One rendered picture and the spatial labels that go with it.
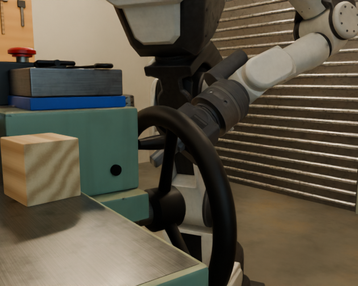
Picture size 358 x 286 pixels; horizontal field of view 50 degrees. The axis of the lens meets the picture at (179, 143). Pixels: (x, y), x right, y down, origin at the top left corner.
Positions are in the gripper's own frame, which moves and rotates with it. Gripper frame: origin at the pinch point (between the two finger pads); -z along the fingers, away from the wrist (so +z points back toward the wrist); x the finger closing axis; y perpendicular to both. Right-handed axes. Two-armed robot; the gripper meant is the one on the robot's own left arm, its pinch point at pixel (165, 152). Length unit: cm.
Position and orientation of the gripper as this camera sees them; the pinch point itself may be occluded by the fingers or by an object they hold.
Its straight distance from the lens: 66.7
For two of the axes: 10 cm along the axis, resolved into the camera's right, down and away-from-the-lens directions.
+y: 0.4, -5.6, -8.3
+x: -7.1, -5.9, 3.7
